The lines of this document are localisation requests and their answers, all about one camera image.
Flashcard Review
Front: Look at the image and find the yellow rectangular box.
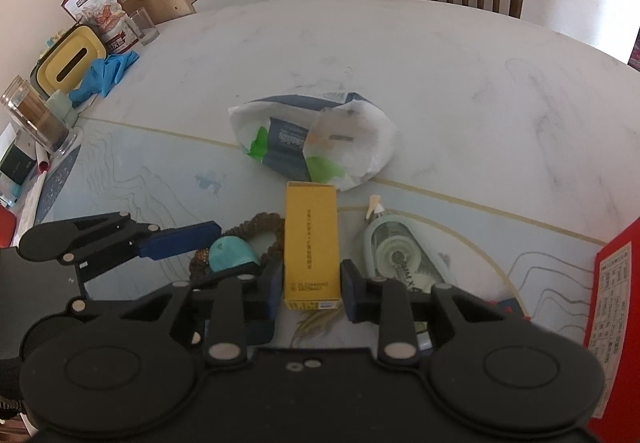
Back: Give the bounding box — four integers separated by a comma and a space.
283, 181, 341, 311

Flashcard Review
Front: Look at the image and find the grey correction tape dispenser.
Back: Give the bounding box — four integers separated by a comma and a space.
362, 195, 457, 293

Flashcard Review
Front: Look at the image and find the teal oval eraser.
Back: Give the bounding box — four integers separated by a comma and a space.
208, 236, 259, 273

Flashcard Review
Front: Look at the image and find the white plastic bag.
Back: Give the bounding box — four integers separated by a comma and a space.
228, 92, 399, 191

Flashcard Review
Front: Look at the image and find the dark green small box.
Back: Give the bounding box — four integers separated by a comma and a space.
0, 143, 36, 185

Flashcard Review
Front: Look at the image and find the blue cloth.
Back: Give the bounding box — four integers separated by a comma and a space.
68, 51, 140, 107

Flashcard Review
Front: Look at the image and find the yellow tissue box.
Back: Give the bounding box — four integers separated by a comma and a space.
30, 24, 107, 100

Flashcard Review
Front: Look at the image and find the clear glass jar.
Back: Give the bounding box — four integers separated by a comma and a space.
1, 76, 77, 155

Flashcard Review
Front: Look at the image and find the drinking glass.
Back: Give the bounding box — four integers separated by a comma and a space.
127, 8, 160, 46

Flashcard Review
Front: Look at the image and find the red white snack bag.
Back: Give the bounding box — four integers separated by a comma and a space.
61, 0, 138, 54

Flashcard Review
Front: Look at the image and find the red white cardboard box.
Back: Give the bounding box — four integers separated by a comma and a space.
585, 222, 640, 442

